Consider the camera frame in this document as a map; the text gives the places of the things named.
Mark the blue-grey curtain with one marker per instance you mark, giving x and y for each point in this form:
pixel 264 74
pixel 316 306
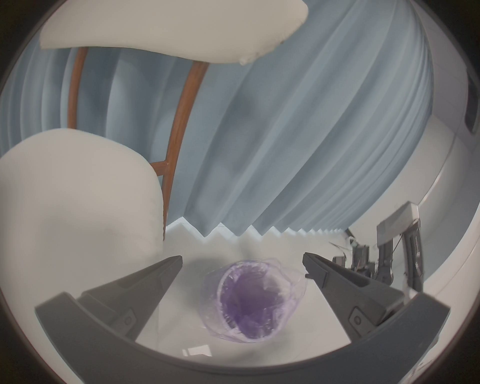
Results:
pixel 300 131

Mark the purple plastic bag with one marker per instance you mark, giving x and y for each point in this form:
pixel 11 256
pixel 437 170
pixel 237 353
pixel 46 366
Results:
pixel 251 296

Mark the white trash bin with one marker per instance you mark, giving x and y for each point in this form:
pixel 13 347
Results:
pixel 213 303

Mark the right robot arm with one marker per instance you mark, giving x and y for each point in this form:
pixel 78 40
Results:
pixel 395 225

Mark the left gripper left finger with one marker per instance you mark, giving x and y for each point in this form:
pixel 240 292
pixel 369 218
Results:
pixel 120 311

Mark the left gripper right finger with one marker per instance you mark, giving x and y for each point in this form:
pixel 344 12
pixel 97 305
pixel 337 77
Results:
pixel 360 315

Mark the white cushioned wooden chair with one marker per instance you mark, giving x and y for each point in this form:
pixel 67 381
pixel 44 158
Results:
pixel 75 195

